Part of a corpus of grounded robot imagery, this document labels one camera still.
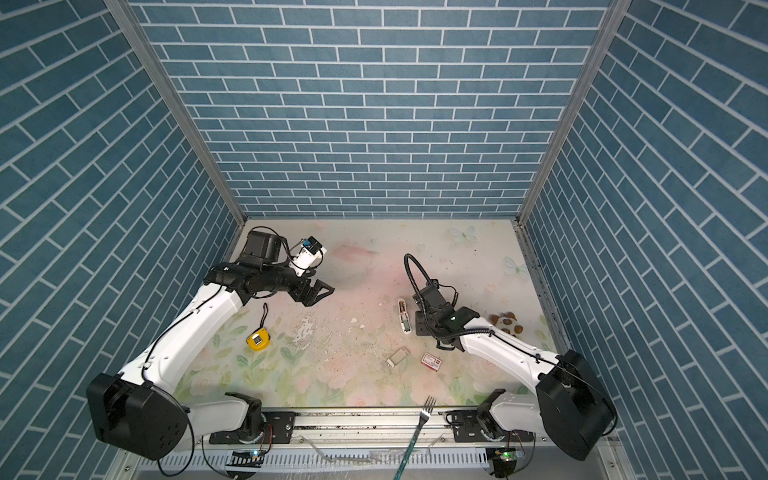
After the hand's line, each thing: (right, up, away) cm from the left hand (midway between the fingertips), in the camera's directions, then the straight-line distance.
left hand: (322, 279), depth 78 cm
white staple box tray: (+20, -24, +8) cm, 32 cm away
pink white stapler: (+23, -16, +13) cm, 30 cm away
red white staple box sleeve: (+30, -24, +6) cm, 39 cm away
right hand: (+27, -12, +9) cm, 30 cm away
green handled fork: (+28, -34, -1) cm, 44 cm away
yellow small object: (-21, -19, +8) cm, 29 cm away
